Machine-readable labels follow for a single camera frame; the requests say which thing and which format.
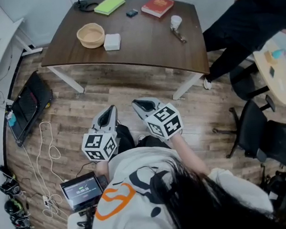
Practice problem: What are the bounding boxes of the red book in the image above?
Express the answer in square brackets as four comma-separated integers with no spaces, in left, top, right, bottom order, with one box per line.
[140,0,176,20]

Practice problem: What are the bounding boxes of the white square block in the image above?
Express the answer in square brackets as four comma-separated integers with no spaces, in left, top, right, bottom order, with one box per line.
[102,32,123,52]

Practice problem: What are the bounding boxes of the small brown box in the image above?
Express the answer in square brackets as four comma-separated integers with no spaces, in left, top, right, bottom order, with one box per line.
[263,50,277,65]

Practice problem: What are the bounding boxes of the person's right forearm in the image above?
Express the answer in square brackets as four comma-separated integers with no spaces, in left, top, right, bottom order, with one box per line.
[169,130,211,178]

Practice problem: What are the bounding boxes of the black stool chair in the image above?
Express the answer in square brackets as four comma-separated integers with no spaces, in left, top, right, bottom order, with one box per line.
[228,59,270,102]

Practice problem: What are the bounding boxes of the person's black trousers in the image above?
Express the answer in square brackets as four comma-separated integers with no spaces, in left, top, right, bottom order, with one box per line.
[114,120,172,155]

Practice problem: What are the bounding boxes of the person's white printed sweatshirt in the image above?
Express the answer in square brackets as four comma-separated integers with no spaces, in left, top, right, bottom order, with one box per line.
[52,134,277,229]

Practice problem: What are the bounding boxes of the white cable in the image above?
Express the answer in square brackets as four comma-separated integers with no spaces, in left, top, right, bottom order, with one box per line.
[20,119,68,220]

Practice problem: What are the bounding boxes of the white paper cup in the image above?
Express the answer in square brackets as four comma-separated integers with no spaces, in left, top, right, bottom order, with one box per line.
[169,14,183,30]

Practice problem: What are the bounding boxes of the beige round bowl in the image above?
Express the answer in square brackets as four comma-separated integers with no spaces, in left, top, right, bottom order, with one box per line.
[75,22,107,51]

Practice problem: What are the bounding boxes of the dark brown wooden table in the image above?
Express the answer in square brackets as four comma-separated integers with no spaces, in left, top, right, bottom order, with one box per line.
[35,0,213,113]

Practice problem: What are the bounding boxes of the small dark teal box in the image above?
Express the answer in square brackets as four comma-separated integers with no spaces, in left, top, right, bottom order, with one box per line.
[125,8,139,19]

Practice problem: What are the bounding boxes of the black treadmill pad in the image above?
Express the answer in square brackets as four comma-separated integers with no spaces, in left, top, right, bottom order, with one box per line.
[2,69,58,149]

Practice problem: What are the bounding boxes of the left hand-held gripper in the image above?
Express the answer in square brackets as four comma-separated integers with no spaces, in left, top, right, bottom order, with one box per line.
[78,104,123,164]

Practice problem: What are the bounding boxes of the teal bottle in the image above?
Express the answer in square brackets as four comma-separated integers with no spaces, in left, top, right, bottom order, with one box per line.
[7,111,18,127]

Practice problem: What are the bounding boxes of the small teal object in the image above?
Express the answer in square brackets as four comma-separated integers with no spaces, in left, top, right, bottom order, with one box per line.
[271,49,285,60]

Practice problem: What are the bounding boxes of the white plug adapter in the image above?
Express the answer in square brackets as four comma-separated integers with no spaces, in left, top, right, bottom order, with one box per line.
[42,194,52,209]

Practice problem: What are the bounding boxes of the green book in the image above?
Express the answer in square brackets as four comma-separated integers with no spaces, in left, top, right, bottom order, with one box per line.
[93,0,127,18]

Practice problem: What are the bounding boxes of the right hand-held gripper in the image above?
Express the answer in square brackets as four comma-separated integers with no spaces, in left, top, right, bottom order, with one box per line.
[130,94,184,145]

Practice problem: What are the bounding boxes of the black mesh office chair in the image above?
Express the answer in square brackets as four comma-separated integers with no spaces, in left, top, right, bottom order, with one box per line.
[209,92,286,178]

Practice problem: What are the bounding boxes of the black tablet screen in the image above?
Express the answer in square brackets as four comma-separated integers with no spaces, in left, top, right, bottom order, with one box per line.
[58,170,106,213]

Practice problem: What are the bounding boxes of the row of black skates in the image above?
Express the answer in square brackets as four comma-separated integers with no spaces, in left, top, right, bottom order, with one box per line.
[0,161,43,229]

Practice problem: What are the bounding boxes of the person's left forearm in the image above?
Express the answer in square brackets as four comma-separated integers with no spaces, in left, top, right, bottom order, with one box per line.
[95,160,111,177]

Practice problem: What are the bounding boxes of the round light wooden table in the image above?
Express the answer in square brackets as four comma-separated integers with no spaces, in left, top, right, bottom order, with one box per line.
[251,37,286,108]

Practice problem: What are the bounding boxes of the eyeglasses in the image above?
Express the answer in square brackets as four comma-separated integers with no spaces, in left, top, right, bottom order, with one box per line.
[171,27,187,45]

